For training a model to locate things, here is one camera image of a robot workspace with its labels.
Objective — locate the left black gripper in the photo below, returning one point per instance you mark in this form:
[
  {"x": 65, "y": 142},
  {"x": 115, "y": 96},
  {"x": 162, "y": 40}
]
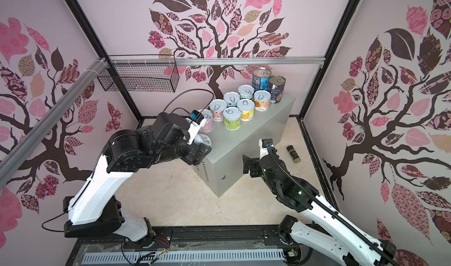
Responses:
[{"x": 195, "y": 152}]

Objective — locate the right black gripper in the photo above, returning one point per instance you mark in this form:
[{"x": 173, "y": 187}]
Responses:
[{"x": 255, "y": 162}]

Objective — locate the pink label white-lid can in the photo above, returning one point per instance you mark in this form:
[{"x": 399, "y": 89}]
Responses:
[{"x": 209, "y": 125}]

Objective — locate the green label white-lid can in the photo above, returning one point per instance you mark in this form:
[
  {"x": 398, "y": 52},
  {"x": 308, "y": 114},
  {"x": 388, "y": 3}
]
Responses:
[{"x": 232, "y": 118}]

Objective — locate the pink small white-lid can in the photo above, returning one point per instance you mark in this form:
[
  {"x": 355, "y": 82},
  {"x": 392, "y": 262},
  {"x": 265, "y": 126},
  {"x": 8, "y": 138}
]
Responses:
[{"x": 217, "y": 107}]

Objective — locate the yellow label white-lid can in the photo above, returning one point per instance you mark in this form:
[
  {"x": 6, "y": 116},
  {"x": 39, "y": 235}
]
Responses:
[{"x": 246, "y": 107}]

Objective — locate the light blue white-lid can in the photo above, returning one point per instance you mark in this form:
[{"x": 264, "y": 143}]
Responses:
[{"x": 231, "y": 98}]

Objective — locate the orange label white-lid can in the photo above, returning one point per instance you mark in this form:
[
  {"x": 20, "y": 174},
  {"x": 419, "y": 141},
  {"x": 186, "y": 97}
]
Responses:
[{"x": 262, "y": 100}]

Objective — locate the teal label white-lid can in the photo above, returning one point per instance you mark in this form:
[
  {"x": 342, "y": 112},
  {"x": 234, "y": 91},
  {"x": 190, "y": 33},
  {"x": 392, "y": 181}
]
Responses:
[{"x": 246, "y": 92}]

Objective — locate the blue label tin can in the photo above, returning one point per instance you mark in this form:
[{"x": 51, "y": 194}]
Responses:
[{"x": 261, "y": 78}]

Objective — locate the dark grey tin can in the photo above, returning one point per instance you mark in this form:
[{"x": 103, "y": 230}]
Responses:
[{"x": 277, "y": 84}]

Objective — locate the grey-green white-lid can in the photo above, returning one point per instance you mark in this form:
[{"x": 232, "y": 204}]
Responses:
[{"x": 202, "y": 139}]

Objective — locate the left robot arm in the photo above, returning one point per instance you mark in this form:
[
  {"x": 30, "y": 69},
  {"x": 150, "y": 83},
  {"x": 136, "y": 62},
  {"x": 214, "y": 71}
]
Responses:
[{"x": 95, "y": 211}]

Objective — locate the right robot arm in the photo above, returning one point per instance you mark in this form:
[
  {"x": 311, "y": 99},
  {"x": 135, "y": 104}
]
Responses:
[{"x": 339, "y": 239}]

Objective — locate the grey metal cabinet box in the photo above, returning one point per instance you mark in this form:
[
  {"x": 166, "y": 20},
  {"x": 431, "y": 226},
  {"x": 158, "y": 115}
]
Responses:
[{"x": 223, "y": 166}]

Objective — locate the dark spice jar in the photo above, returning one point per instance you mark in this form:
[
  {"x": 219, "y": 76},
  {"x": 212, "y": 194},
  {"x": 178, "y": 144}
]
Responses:
[{"x": 293, "y": 153}]

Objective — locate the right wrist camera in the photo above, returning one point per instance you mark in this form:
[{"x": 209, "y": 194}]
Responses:
[{"x": 263, "y": 146}]

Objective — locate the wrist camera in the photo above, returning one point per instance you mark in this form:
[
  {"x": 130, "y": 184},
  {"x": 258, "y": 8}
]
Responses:
[
  {"x": 196, "y": 122},
  {"x": 263, "y": 146}
]

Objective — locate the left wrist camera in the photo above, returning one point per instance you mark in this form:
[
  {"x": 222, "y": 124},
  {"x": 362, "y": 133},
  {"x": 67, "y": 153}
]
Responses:
[{"x": 196, "y": 122}]

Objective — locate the black wire basket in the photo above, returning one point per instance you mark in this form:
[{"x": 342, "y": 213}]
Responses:
[{"x": 140, "y": 73}]

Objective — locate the white slotted cable duct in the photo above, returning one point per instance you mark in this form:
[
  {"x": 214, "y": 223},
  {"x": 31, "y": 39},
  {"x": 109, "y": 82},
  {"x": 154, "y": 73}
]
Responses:
[{"x": 183, "y": 258}]

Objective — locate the aluminium horizontal rail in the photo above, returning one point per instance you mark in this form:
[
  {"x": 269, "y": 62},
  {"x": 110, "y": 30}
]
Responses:
[{"x": 226, "y": 61}]

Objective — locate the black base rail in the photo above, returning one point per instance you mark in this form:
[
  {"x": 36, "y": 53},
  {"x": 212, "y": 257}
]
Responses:
[{"x": 206, "y": 238}]

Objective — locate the aluminium diagonal rail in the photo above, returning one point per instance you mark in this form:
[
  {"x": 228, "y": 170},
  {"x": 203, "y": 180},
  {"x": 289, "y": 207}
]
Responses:
[{"x": 24, "y": 149}]

